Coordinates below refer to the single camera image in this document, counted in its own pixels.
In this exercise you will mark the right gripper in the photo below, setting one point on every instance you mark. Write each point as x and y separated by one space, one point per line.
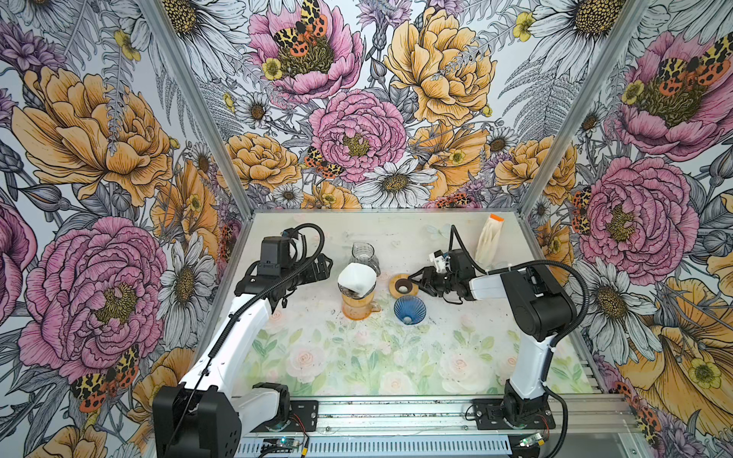
429 274

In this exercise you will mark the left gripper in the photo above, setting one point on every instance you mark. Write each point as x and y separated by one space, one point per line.
324 271

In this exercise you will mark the blue glass dripper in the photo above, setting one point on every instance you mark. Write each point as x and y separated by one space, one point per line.
410 310

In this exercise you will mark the single white coffee filter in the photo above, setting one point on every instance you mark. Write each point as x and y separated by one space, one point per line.
357 277

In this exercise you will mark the white coffee filter stack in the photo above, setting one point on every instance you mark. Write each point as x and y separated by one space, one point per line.
488 241

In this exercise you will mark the clear grey glass pitcher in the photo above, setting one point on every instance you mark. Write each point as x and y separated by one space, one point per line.
364 253

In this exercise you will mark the orange glass pitcher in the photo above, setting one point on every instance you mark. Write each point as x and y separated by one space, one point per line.
359 309

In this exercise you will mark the grey glass dripper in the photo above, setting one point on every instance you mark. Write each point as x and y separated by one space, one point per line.
355 295

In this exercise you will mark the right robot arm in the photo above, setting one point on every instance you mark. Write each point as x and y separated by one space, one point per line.
542 311

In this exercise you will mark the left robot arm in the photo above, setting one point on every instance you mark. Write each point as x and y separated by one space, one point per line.
199 417

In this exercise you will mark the green circuit board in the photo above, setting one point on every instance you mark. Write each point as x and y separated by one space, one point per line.
279 445

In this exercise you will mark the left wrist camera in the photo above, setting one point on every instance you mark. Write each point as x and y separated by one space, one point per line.
278 256

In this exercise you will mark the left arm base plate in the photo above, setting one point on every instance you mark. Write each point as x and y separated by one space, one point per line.
303 416

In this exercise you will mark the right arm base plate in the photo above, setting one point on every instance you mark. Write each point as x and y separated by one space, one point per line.
494 414

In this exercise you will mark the white vented cable duct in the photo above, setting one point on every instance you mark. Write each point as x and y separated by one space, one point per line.
411 446

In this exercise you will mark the aluminium mounting rail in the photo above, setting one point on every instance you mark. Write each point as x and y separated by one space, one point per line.
401 415

